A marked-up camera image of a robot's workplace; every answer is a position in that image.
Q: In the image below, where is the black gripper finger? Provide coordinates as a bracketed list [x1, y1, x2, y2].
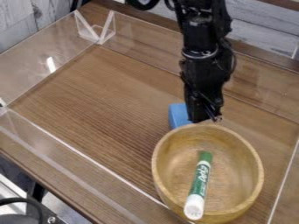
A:
[206, 99, 225, 122]
[185, 87, 212, 123]

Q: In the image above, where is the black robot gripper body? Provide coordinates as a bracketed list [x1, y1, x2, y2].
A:
[181, 48, 236, 105]

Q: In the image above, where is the blue foam block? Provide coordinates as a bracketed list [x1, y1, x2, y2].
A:
[169, 103, 193, 129]

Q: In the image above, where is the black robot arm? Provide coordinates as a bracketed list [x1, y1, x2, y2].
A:
[126, 0, 237, 123]

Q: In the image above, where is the brown wooden bowl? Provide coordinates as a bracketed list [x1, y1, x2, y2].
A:
[151, 124, 265, 224]

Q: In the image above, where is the green Expo marker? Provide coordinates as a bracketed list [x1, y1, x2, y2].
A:
[183, 151, 213, 221]

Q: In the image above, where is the clear acrylic tray wall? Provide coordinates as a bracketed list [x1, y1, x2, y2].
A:
[0, 6, 299, 224]

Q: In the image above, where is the black metal bracket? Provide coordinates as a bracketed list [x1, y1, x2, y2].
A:
[38, 205, 69, 224]

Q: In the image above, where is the black cable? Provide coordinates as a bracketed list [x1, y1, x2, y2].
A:
[0, 197, 45, 224]

